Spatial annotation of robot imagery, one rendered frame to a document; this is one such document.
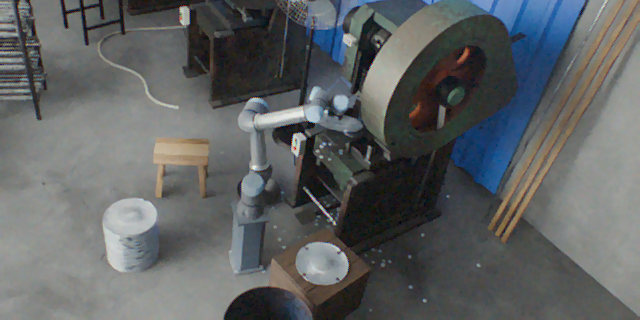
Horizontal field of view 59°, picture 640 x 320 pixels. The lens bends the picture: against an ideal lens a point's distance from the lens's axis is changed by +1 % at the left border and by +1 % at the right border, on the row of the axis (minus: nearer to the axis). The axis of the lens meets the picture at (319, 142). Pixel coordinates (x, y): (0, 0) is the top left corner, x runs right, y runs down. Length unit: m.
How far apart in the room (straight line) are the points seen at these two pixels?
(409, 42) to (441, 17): 0.19
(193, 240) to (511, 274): 2.06
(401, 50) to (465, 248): 1.82
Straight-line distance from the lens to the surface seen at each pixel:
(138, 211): 3.42
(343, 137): 3.29
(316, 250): 3.21
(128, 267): 3.51
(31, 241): 3.82
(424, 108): 2.95
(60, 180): 4.16
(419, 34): 2.59
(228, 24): 4.50
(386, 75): 2.59
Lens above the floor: 2.78
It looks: 39 degrees down
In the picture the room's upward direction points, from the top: 10 degrees clockwise
